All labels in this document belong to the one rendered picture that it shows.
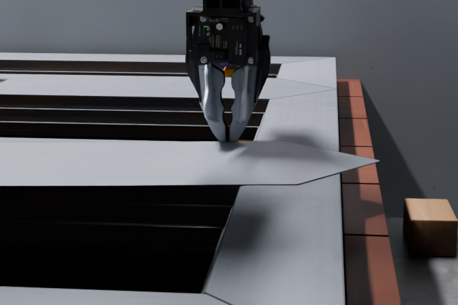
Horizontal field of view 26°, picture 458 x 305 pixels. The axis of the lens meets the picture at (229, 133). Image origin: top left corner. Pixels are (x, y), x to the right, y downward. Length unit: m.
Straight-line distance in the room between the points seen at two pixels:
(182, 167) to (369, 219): 0.18
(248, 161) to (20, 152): 0.24
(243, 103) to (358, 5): 0.77
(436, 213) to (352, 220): 0.39
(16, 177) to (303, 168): 0.27
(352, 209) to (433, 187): 0.86
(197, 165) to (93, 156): 0.12
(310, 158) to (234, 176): 0.11
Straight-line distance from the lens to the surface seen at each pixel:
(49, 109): 1.37
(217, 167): 0.96
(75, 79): 1.51
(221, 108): 1.06
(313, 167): 0.96
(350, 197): 1.02
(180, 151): 1.02
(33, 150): 1.05
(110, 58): 1.73
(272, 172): 0.94
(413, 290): 1.19
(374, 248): 0.87
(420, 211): 1.32
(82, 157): 1.01
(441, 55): 1.79
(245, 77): 1.03
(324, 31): 1.77
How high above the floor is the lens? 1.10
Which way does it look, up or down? 12 degrees down
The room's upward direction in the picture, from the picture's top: straight up
